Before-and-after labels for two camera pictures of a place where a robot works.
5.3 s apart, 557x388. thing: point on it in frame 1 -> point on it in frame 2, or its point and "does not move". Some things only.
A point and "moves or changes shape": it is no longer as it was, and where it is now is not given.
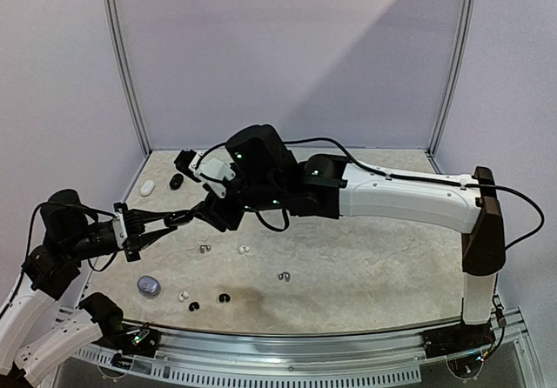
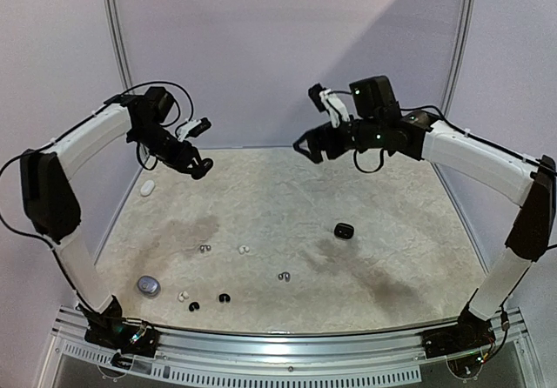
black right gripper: x=218 y=210 -> x=323 y=140
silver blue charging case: x=149 y=286 does not move
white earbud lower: x=185 y=295 does not move
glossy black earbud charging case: x=177 y=218 -> x=344 y=230
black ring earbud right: x=224 y=296 does not move
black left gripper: x=135 y=241 -> x=181 y=162
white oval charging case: x=147 y=188 does not move
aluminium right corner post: x=459 y=56 does not move
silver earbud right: x=287 y=277 does not move
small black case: x=176 y=181 moves or changes shape
